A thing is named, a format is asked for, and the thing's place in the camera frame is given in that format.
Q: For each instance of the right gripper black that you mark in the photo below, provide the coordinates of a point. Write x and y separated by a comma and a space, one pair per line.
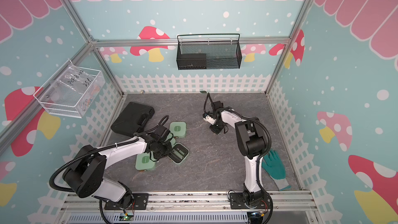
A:
213, 130

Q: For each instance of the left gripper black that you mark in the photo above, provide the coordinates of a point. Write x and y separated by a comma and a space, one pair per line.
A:
169, 149

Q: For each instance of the green clipper case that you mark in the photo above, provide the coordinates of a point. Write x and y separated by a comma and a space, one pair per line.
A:
179, 152
144, 163
178, 129

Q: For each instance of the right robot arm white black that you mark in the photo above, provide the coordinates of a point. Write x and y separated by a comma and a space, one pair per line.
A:
253, 141

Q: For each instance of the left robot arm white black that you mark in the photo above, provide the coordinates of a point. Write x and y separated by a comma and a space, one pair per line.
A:
84, 175

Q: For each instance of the black plastic tool case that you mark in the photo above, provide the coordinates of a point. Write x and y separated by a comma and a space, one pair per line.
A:
132, 119

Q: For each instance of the green work glove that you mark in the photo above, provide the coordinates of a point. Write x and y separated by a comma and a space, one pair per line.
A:
273, 165

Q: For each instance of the black box in basket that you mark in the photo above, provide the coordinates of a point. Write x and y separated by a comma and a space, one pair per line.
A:
191, 61

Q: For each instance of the black wire mesh basket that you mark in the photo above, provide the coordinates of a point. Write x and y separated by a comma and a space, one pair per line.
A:
222, 50

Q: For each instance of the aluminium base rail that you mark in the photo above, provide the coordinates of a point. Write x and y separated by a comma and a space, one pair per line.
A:
197, 201

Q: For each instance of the clear acrylic wall bin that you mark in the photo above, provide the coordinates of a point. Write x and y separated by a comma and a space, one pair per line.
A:
71, 91

